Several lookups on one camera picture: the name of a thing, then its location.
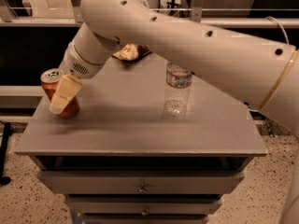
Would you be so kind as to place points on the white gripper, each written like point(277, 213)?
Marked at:
point(76, 65)

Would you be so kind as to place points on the red coke can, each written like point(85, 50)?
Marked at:
point(49, 81)

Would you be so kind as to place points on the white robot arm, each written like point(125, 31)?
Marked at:
point(261, 73)

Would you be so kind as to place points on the metal railing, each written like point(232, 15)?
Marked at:
point(224, 13)

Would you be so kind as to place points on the brown chip bag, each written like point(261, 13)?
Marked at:
point(131, 52)

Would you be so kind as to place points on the black stand left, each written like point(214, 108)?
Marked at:
point(7, 132)

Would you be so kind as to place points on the grey drawer cabinet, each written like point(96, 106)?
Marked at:
point(122, 160)

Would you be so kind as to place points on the clear plastic water bottle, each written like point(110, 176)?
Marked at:
point(178, 83)

